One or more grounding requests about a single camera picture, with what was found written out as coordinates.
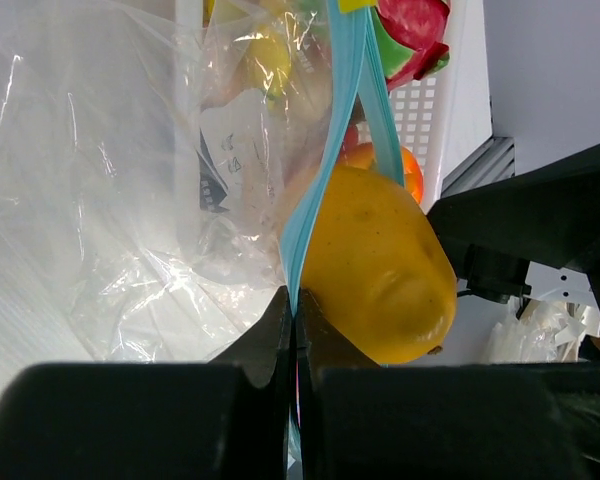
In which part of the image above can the yellow orange fruit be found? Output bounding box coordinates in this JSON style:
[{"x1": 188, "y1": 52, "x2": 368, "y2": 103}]
[{"x1": 301, "y1": 166, "x2": 457, "y2": 364}]

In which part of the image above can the pink dragon fruit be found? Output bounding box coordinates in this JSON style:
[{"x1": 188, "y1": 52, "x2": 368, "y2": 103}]
[{"x1": 371, "y1": 0, "x2": 451, "y2": 91}]

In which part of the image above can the white perforated plastic basket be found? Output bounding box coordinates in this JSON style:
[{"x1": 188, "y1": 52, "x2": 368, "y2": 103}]
[{"x1": 172, "y1": 0, "x2": 496, "y2": 211}]

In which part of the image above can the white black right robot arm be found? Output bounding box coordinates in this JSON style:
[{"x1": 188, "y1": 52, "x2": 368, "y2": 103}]
[{"x1": 427, "y1": 144, "x2": 600, "y2": 309}]

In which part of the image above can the yellow banana bunch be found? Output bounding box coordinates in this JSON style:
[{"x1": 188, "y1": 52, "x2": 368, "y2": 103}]
[{"x1": 203, "y1": 1, "x2": 292, "y2": 107}]

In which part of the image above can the orange red tomato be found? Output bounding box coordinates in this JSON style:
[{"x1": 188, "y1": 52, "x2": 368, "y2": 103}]
[{"x1": 336, "y1": 142, "x2": 424, "y2": 204}]

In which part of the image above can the clear zip top bag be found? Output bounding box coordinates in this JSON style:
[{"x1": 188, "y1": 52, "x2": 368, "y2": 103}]
[{"x1": 0, "y1": 0, "x2": 406, "y2": 480}]

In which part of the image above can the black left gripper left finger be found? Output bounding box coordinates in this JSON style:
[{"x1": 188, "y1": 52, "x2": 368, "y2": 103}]
[{"x1": 0, "y1": 288, "x2": 292, "y2": 479}]

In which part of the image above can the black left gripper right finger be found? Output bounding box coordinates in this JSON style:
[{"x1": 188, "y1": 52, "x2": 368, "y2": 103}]
[{"x1": 295, "y1": 292, "x2": 600, "y2": 479}]

